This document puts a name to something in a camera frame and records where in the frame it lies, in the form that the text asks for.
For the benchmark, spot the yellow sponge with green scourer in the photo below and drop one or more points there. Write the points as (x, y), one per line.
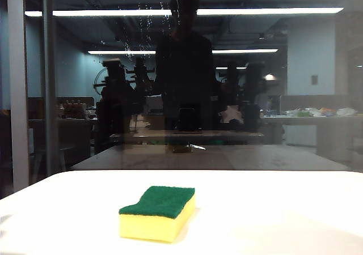
(156, 224)

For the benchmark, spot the grey metal frame post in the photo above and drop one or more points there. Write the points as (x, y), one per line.
(50, 96)

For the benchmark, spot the white window frame post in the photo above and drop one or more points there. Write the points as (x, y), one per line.
(18, 96)

